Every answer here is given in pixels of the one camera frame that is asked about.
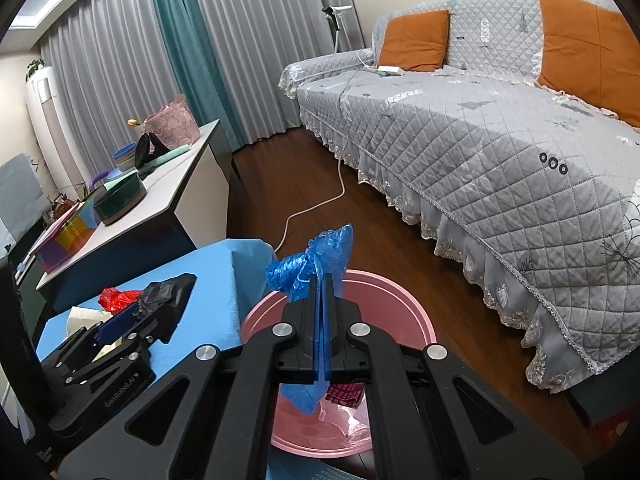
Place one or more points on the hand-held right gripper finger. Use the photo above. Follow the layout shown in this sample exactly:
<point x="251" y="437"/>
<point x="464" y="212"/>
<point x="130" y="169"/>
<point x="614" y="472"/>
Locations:
<point x="327" y="350"/>
<point x="318" y="350"/>

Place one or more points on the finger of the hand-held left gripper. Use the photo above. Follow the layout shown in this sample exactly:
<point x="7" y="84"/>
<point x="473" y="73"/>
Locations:
<point x="117" y="326"/>
<point x="132" y="344"/>

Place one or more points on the red plastic bag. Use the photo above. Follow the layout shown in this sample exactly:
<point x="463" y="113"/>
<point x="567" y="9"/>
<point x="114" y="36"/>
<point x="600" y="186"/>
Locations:
<point x="112" y="299"/>

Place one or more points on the white paper packet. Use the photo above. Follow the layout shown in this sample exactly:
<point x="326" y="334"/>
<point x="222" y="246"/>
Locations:
<point x="82" y="317"/>

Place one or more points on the dark grey plastic bag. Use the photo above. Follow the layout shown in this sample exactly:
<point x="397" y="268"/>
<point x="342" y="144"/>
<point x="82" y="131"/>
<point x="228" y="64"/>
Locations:
<point x="150" y="297"/>

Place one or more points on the pink plastic basin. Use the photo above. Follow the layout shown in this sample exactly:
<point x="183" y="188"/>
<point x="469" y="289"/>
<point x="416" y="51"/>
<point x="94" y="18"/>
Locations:
<point x="395" y="305"/>

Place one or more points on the blue plastic bag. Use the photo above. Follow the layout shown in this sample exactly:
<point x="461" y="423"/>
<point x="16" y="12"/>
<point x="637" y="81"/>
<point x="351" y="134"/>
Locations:
<point x="325" y="250"/>

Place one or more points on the dark red patterned wrapper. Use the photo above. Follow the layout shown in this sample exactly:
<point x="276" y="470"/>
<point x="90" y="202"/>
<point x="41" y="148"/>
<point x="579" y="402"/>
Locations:
<point x="345" y="395"/>

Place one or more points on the rainbow striped box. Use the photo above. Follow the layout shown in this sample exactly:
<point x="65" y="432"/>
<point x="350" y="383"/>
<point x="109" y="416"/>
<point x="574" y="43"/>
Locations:
<point x="65" y="240"/>

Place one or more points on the blue mat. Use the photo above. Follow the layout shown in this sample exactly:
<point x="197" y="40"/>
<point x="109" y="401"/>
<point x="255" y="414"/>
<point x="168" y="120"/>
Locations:
<point x="215" y="285"/>

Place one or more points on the dark green round pot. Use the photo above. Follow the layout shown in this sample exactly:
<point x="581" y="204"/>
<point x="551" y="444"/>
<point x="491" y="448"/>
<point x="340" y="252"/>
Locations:
<point x="120" y="205"/>

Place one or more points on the white-topped coffee table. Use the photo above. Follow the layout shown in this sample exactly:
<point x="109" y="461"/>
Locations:
<point x="165" y="195"/>

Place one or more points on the television with grey cover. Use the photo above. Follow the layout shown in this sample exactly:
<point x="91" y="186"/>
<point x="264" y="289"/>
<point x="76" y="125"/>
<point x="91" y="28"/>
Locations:
<point x="20" y="195"/>

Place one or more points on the stack of colourful bowls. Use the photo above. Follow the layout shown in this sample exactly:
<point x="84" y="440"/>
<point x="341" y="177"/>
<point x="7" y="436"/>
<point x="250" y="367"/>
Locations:
<point x="124" y="157"/>

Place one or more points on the mint green board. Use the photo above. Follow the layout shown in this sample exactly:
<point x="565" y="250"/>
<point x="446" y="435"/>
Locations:
<point x="170" y="157"/>

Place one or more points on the black pouch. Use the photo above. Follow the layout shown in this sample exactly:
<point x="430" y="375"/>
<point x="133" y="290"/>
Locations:
<point x="142" y="150"/>

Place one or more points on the white standing air conditioner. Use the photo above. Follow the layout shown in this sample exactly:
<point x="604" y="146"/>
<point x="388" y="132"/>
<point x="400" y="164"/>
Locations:
<point x="55" y="130"/>

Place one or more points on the pink woven basket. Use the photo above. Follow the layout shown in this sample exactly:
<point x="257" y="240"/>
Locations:
<point x="172" y="125"/>

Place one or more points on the grey quilted sofa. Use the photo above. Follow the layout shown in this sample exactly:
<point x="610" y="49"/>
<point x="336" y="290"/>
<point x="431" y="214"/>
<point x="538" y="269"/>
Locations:
<point x="450" y="135"/>

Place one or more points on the grey curtain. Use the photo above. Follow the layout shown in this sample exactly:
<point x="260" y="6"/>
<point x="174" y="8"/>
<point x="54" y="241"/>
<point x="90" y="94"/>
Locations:
<point x="110" y="70"/>
<point x="270" y="35"/>

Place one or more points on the green potted plant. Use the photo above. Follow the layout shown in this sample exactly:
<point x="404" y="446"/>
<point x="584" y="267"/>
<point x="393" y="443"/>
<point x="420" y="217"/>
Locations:
<point x="35" y="67"/>

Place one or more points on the teal curtain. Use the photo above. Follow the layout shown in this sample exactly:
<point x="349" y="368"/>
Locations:
<point x="195" y="60"/>

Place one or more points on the white power strip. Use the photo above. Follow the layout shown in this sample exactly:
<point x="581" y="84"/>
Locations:
<point x="390" y="69"/>

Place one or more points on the orange cushion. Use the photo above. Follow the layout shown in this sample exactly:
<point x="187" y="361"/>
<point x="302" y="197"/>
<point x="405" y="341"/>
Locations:
<point x="590" y="55"/>
<point x="415" y="40"/>

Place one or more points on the white floor stand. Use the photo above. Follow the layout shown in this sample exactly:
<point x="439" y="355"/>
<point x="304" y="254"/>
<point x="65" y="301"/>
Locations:
<point x="334" y="25"/>

